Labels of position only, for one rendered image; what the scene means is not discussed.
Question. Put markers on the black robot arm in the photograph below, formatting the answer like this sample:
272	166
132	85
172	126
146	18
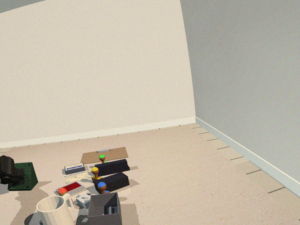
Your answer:
9	173

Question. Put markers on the cream mug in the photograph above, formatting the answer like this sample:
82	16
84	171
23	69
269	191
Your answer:
56	210

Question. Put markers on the rubber stamp with red ball handle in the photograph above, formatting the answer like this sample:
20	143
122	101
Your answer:
62	191

